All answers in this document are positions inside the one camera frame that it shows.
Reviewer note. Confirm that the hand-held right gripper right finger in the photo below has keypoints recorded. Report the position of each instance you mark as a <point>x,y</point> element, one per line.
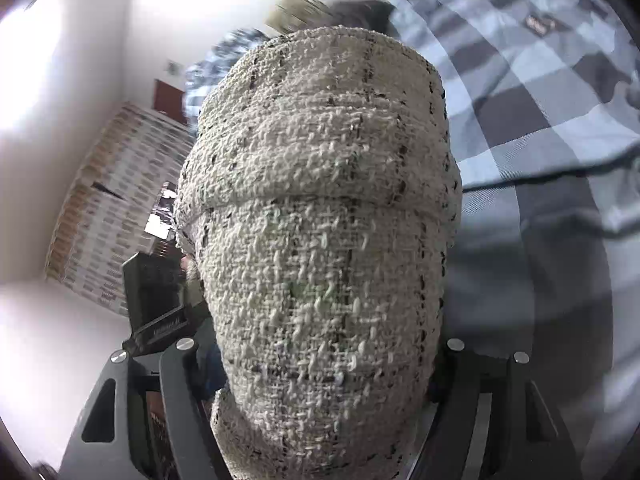
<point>500,410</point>

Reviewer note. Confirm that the black jacket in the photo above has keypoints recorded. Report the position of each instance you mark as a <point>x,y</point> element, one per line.
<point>362,10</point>

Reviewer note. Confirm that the blue checkered bed sheet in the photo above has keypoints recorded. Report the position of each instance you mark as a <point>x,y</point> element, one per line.
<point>540,110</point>

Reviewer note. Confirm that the dark red door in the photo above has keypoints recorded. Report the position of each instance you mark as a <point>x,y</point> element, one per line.
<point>167,97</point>

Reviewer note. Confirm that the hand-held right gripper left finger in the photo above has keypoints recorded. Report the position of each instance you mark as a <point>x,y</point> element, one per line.
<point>150,410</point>

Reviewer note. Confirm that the blue checkered quilt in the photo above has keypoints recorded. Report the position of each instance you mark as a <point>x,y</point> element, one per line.
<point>220,60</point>

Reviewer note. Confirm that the white wall plate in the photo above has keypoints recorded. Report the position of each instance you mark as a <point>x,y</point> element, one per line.
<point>173,66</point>

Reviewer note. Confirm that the cream plaid tweed jacket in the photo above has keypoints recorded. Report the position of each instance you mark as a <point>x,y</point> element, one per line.
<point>320,240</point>

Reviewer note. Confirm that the beige desk fan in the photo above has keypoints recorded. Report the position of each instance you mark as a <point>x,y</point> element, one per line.
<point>295,10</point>

